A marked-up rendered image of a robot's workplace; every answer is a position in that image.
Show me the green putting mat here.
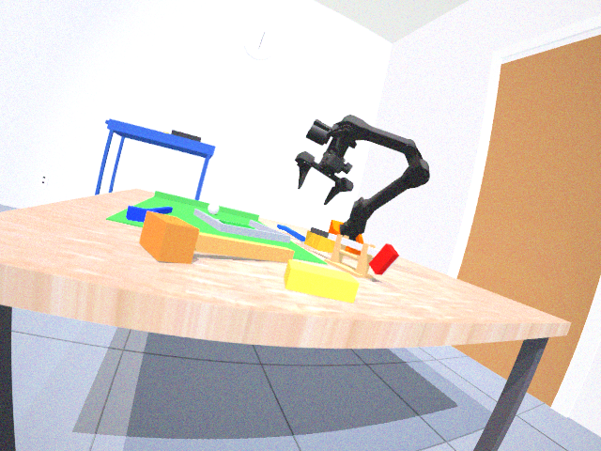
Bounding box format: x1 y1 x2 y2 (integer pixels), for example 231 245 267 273
106 196 328 265

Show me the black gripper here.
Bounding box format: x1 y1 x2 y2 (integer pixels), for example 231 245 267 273
295 147 354 206

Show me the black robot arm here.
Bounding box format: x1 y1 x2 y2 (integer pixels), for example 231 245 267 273
306 115 430 242

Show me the orange mallet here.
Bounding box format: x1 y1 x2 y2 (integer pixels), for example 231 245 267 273
139 210 295 264

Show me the yellow block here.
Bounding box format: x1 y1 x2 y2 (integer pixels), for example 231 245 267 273
304 230 335 253
284 259 359 303

